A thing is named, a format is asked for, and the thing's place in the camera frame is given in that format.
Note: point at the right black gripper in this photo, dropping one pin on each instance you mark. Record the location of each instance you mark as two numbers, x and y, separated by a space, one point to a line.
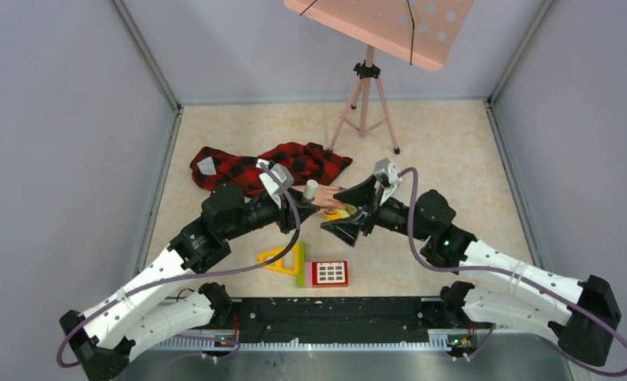
364 195

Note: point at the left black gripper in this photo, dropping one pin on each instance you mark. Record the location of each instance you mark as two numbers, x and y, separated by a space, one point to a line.
286 219

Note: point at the nail polish bottle grey cap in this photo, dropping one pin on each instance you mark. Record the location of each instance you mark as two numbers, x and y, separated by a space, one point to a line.
310 191

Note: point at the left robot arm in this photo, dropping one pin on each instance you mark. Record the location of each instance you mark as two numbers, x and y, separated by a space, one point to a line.
109 336

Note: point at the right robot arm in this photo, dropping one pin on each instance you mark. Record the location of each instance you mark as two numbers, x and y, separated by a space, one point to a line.
577 316

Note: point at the mannequin hand with painted nails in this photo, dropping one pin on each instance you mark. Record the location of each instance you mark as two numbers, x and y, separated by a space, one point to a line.
325 199

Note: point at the red black plaid shirt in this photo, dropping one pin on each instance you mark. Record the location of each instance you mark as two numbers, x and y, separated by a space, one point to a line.
212 167

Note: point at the yellow triangle toy piece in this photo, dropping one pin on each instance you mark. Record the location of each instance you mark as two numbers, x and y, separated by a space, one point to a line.
285 265

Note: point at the red window toy block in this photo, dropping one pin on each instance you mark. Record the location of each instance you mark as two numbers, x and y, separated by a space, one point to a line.
320 274

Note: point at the green toy plate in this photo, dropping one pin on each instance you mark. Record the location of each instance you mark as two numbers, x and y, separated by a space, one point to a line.
300 256

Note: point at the pink music stand tripod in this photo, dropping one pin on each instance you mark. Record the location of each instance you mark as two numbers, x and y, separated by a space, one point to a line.
355 111

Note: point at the pink perforated stand tray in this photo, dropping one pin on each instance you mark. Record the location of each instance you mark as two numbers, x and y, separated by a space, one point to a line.
420 32

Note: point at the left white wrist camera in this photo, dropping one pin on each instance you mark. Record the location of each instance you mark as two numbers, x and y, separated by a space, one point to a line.
271 172

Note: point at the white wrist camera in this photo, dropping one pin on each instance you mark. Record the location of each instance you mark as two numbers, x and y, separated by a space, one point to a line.
271 172
386 174

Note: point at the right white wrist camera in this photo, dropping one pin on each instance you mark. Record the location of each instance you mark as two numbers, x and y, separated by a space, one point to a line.
386 174

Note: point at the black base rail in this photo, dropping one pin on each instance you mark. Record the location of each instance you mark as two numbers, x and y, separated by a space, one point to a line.
351 320

